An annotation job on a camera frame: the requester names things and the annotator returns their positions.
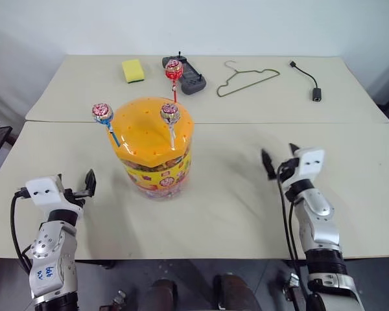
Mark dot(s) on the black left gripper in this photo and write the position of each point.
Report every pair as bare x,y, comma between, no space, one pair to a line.
74,197

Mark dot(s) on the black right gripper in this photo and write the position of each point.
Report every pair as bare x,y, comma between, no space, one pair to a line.
288,173

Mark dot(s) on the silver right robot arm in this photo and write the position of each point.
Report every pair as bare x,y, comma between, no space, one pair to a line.
317,223

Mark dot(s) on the blue stick lollipop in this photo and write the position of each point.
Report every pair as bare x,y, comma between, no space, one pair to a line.
101,111

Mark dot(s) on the lollipop jar with orange lid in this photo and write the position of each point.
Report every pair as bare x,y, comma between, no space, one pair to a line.
149,139

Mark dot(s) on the white stick lollipop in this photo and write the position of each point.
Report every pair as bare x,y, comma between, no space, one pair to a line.
169,111

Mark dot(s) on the red stick lollipop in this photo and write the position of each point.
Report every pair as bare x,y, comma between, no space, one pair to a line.
174,69

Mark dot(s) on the black remote controller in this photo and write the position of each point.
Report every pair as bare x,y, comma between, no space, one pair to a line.
188,77

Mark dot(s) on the yellow sponge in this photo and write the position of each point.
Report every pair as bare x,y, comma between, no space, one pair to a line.
133,70

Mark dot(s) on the dark object with metal knob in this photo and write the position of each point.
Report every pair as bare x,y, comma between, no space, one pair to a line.
116,299

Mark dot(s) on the small dark rounded shape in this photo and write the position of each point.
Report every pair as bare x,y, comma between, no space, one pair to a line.
163,294

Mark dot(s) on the large dark rounded shape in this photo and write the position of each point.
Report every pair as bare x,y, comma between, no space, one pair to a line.
236,294

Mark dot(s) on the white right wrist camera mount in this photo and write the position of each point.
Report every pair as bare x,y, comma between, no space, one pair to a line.
311,163

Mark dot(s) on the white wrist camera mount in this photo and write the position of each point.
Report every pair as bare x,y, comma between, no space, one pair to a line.
311,163
44,189

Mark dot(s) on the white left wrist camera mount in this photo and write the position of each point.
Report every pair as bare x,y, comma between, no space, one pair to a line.
44,189

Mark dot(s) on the dark bracket with red stripe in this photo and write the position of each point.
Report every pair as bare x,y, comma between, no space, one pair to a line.
293,291

